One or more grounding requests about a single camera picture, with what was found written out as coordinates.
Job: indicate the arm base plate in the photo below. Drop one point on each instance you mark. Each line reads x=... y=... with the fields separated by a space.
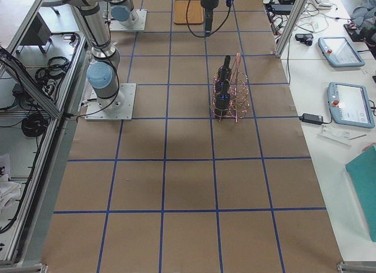
x=124 y=20
x=118 y=108

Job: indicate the black power adapter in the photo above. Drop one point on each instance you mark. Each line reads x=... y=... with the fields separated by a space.
x=311 y=118

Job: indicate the teach pendant near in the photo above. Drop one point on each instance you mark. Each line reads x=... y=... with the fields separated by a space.
x=349 y=105

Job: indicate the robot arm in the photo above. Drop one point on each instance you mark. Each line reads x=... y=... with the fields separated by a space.
x=104 y=56

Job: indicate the aluminium frame post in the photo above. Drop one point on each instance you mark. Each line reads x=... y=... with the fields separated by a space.
x=291 y=22

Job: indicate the teal box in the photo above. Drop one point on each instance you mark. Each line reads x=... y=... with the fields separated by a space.
x=362 y=172

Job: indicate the wooden tray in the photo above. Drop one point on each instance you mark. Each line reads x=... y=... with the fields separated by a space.
x=188 y=12

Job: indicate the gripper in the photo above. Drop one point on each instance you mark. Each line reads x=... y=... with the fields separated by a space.
x=208 y=2

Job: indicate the teach pendant far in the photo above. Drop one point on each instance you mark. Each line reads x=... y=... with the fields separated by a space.
x=340 y=52

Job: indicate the copper wire bottle basket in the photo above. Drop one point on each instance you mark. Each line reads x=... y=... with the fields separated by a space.
x=239 y=93

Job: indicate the black wine bottle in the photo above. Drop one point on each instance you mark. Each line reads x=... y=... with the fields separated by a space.
x=225 y=64
x=222 y=76
x=221 y=104

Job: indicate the teach pendant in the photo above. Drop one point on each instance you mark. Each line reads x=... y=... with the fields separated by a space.
x=340 y=52
x=349 y=105

